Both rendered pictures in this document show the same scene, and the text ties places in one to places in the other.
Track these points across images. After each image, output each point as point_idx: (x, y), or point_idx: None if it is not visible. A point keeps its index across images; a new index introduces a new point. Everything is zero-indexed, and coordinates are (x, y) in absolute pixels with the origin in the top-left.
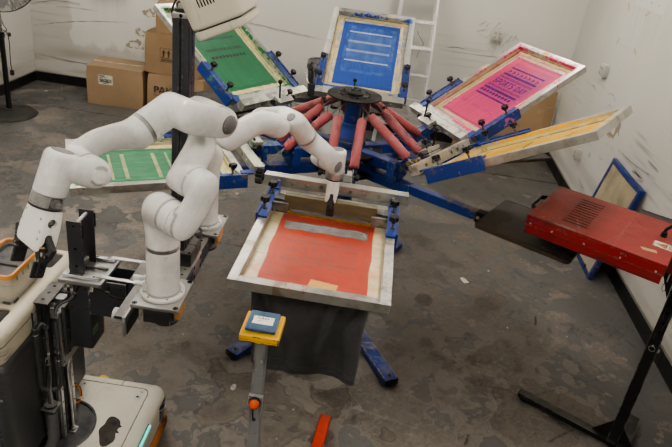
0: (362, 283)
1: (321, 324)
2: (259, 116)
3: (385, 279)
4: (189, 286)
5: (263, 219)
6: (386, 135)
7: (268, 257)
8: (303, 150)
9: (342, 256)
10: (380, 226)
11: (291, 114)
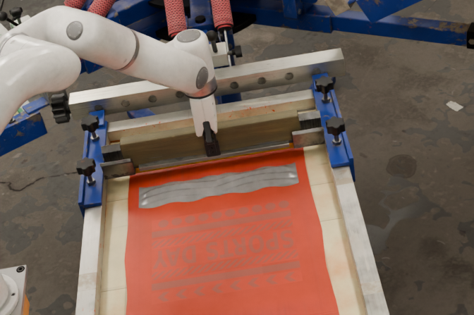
0: (323, 294)
1: None
2: (8, 70)
3: (365, 276)
4: None
5: (96, 210)
6: None
7: (131, 296)
8: (123, 14)
9: (266, 239)
10: (313, 142)
11: (73, 25)
